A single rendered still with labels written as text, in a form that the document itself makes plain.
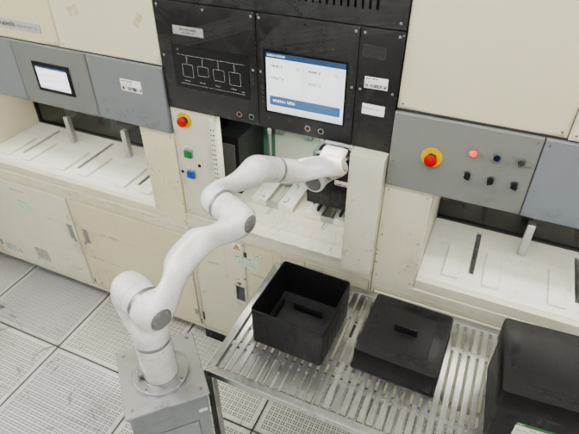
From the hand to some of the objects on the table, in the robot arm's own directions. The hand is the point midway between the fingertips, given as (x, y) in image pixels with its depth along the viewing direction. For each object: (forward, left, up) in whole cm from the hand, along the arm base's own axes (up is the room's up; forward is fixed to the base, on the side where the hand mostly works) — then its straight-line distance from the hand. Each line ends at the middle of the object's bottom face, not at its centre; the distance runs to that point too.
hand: (341, 145), depth 210 cm
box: (+19, -108, -45) cm, 119 cm away
